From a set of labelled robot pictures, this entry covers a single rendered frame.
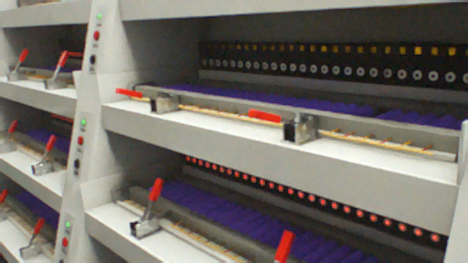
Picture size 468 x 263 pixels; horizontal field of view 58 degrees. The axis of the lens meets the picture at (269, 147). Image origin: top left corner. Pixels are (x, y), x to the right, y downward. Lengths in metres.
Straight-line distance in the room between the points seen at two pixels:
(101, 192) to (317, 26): 0.47
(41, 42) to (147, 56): 0.70
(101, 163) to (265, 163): 0.41
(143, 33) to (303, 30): 0.29
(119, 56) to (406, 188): 0.57
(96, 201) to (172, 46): 0.32
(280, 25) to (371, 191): 0.44
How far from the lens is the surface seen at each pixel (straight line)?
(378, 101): 0.56
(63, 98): 0.94
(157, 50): 0.84
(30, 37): 1.48
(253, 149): 0.48
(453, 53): 0.54
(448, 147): 0.41
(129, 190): 0.81
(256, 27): 0.80
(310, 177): 0.43
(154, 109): 0.66
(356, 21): 0.67
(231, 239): 0.59
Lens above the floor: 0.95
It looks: 4 degrees down
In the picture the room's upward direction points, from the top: 10 degrees clockwise
